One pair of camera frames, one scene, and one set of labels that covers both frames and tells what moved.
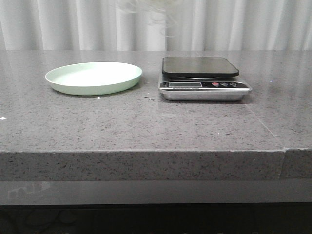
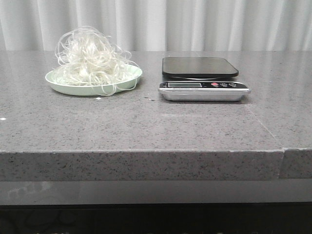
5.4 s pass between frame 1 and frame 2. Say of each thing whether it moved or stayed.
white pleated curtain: stayed
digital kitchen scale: stayed
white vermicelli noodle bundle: moved
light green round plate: stayed
